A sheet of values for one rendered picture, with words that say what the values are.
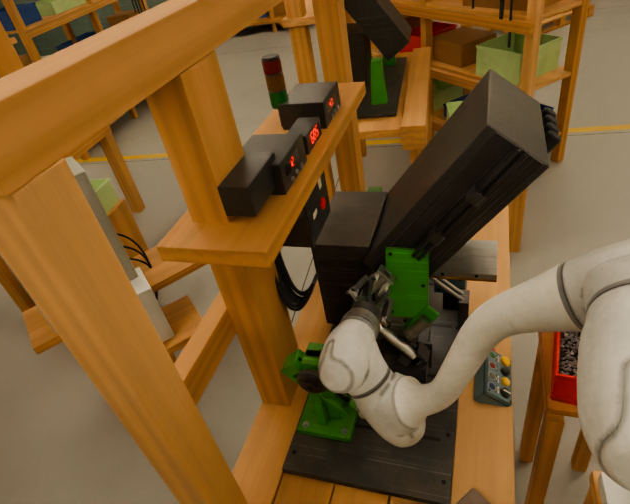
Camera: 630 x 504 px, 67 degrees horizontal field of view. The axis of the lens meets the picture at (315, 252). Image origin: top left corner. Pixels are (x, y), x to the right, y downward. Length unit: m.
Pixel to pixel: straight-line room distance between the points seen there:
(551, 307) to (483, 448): 0.69
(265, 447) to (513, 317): 0.87
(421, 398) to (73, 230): 0.68
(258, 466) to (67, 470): 1.61
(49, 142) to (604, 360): 0.67
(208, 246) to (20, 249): 0.38
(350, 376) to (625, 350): 0.52
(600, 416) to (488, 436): 0.83
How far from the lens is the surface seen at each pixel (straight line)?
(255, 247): 0.92
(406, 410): 1.01
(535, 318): 0.75
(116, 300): 0.76
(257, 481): 1.38
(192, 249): 0.98
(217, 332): 1.19
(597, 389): 0.56
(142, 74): 0.82
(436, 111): 4.69
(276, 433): 1.44
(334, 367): 0.94
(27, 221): 0.65
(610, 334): 0.59
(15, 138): 0.65
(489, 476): 1.32
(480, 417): 1.40
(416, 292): 1.34
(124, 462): 2.73
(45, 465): 2.97
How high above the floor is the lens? 2.07
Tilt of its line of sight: 37 degrees down
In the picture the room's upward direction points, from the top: 12 degrees counter-clockwise
